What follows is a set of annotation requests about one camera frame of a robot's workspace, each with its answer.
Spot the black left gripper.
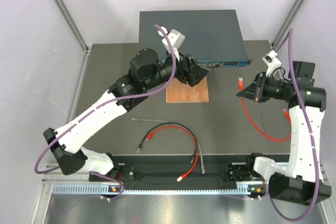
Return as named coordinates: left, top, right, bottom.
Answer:
left=144, top=47, right=211, bottom=91

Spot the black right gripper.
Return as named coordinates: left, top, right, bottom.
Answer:
left=237, top=71, right=292, bottom=102

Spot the black ethernet cable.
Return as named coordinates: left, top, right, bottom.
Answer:
left=135, top=122, right=198, bottom=164

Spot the grey ethernet cable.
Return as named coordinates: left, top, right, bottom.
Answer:
left=131, top=117, right=206, bottom=175

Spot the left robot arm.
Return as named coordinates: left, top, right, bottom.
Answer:
left=44, top=48, right=211, bottom=180

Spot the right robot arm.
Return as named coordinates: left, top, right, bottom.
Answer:
left=237, top=61, right=332, bottom=206

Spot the wooden board stand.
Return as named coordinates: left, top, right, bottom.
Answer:
left=165, top=77, right=209, bottom=103

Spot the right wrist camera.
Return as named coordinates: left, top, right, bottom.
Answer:
left=262, top=50, right=281, bottom=77

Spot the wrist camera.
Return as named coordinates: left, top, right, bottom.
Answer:
left=262, top=50, right=281, bottom=77
left=155, top=25, right=185, bottom=61

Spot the teal network switch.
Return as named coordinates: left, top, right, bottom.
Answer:
left=138, top=9, right=251, bottom=68

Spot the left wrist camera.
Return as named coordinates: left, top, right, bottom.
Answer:
left=155, top=25, right=185, bottom=61

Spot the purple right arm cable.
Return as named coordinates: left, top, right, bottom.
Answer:
left=267, top=27, right=322, bottom=221

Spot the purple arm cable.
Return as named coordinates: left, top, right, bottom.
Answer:
left=34, top=24, right=177, bottom=175
left=267, top=27, right=322, bottom=221

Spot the red ethernet cable on table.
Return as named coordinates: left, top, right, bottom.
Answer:
left=145, top=126, right=199, bottom=182

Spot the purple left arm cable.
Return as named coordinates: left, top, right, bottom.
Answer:
left=34, top=24, right=177, bottom=175

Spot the slotted cable duct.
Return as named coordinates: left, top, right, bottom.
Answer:
left=52, top=180, right=266, bottom=196

